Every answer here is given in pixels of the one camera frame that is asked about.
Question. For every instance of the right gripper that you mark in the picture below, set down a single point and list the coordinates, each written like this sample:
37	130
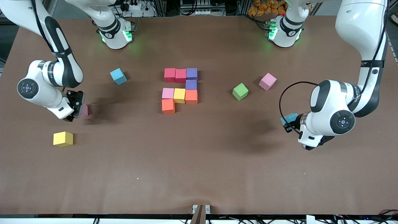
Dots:
76	100

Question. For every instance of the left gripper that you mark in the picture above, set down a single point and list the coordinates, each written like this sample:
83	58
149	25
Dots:
294	123

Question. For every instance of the pink foam block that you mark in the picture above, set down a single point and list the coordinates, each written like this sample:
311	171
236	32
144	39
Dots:
85	110
267	81
168	93

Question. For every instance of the light blue foam block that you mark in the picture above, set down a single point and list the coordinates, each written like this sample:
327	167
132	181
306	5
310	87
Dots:
289	118
118	76

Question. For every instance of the green foam block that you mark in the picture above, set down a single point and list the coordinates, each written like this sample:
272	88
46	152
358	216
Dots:
240	91

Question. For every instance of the orange foam block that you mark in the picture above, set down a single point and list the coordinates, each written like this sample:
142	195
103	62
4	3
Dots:
168	106
191	96

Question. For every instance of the red foam block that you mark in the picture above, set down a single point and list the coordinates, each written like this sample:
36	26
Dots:
181	76
170	75

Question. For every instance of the yellow foam block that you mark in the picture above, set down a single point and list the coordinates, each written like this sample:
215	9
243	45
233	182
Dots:
179	95
63	138

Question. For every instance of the purple foam block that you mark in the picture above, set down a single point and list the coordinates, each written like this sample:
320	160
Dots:
192	74
191	84

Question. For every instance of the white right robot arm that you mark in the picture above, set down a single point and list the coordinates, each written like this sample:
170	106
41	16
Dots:
28	88

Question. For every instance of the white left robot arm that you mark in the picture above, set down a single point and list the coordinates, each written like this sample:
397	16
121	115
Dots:
342	122

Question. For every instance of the brown paper table cover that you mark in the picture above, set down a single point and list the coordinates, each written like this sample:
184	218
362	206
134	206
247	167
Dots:
199	174

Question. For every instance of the white power strip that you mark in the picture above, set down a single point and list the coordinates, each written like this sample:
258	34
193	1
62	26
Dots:
136	6

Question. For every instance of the orange snack bag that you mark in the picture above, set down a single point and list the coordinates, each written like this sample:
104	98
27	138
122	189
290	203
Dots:
267	7

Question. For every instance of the white electronics box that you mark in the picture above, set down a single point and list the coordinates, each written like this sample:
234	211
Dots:
196	6

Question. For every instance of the silver aluminium frame profile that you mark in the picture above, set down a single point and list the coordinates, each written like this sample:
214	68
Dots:
42	7

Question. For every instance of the grey metal camera bracket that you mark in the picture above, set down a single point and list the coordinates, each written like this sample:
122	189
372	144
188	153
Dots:
200	211

